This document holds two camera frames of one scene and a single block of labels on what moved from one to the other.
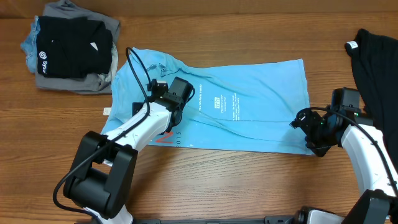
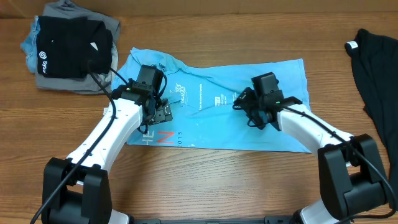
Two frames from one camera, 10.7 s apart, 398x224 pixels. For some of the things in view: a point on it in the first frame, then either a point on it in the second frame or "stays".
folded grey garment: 92,84 stays
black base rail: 272,219 stays
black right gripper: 305,121 → 245,104
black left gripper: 135,106 → 162,111
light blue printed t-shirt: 249,104 stays
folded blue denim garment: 29,47 stays
